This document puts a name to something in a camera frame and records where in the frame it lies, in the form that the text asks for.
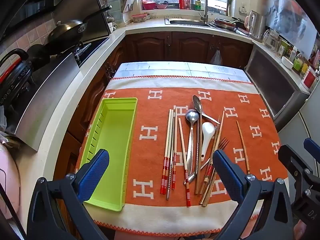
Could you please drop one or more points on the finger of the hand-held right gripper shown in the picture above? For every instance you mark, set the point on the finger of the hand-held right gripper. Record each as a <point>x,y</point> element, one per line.
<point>312,146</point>
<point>290,156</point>

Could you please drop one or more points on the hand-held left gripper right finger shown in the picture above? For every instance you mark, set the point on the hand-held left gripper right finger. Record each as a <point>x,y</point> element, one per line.
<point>228,172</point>

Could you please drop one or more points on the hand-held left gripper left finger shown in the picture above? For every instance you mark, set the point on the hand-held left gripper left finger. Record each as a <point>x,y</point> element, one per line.
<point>96,172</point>

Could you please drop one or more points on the red-banded brown chopstick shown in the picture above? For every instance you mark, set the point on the red-banded brown chopstick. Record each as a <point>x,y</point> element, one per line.
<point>209,171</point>

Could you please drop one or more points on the steel fork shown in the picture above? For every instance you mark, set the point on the steel fork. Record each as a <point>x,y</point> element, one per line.
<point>223,146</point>

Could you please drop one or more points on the twisted metal chopstick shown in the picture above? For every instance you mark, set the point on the twisted metal chopstick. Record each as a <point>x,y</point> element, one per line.
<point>196,155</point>

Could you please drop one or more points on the white ceramic spoon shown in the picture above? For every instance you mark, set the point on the white ceramic spoon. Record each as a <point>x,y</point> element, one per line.
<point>207,132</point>

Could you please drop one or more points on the green plastic utensil tray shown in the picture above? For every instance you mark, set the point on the green plastic utensil tray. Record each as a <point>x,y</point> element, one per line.
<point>112,130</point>

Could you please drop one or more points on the large round steel spoon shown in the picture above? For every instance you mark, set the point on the large round steel spoon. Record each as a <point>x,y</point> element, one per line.
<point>192,117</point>

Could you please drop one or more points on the oval steel spoon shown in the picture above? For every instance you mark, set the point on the oval steel spoon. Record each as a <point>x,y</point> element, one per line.
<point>197,103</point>

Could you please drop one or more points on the person's right hand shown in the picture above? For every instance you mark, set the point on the person's right hand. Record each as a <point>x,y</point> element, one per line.
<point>299,232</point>

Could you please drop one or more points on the white refrigerator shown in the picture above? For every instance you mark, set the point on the white refrigerator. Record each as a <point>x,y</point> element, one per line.
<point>307,120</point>

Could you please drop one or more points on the white jar red label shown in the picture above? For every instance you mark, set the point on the white jar red label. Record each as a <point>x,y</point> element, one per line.
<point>308,78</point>

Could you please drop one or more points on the grey cabinet appliance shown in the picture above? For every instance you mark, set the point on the grey cabinet appliance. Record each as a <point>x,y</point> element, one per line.
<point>272,85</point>

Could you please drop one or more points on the green label bottle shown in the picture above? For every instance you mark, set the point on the green label bottle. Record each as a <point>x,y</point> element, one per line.
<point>298,63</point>

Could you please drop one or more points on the white bowl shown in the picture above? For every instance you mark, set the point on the white bowl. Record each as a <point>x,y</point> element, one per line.
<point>287,62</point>

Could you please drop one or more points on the pink appliance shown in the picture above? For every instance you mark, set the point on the pink appliance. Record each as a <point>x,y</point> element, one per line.
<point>7,180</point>

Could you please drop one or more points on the stainless steel panel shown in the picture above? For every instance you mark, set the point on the stainless steel panel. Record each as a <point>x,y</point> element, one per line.
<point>47,97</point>

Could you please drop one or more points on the orange patterned blanket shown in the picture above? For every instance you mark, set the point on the orange patterned blanket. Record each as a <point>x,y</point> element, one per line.
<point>150,100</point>

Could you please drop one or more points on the glass pitcher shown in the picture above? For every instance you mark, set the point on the glass pitcher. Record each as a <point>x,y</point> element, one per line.
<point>271,39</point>

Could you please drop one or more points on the hanging plastic bag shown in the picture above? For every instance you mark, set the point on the hanging plastic bag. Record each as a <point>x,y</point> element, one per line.
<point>216,58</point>

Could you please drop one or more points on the light blue tablecloth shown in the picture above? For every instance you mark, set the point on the light blue tablecloth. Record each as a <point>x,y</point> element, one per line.
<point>175,68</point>

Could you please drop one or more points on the white kitchen countertop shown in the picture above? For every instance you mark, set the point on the white kitchen countertop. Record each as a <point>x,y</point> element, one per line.
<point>100,52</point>

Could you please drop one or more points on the black pressure cooker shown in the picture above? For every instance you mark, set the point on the black pressure cooker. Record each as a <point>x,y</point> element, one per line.
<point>17,80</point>

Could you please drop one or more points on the black gas stove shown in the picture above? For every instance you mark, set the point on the black gas stove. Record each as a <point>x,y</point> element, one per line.
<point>92,47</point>

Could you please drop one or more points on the black pan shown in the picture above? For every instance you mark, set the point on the black pan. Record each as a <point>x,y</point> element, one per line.
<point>37,57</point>

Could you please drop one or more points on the black wok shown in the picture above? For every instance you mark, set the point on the black wok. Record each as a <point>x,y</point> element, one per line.
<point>66,30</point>

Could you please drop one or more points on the stack of dishes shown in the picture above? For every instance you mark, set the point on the stack of dishes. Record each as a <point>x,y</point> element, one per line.
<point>225,23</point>

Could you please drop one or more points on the white cups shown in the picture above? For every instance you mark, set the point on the white cups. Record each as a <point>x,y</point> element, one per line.
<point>111,25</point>

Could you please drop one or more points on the steel sink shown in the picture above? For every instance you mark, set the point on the steel sink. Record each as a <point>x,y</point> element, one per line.
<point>187,22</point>

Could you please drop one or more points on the pink lidded container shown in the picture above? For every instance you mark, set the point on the pink lidded container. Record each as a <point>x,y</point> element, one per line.
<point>138,18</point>

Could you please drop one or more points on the green onions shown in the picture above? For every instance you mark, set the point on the green onions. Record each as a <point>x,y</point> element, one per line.
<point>230,2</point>

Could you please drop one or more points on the steel faucet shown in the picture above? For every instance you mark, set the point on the steel faucet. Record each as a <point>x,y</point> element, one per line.
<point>204,7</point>

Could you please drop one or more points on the green dish soap bottle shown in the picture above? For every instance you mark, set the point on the green dish soap bottle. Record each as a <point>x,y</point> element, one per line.
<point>198,5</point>

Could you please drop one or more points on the wooden cutting board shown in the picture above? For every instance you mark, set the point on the wooden cutting board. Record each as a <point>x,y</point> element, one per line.
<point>128,0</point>

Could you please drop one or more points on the pink colander bowl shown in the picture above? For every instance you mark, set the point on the pink colander bowl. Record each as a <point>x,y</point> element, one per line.
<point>148,5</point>

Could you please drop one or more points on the pink bottle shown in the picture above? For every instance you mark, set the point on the pink bottle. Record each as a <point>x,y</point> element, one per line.
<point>187,0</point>

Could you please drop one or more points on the wall poster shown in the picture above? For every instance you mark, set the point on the wall poster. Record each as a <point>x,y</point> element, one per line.
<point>287,17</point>

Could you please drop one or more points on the wall outlet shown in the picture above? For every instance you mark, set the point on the wall outlet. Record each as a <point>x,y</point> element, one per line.
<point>242,10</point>

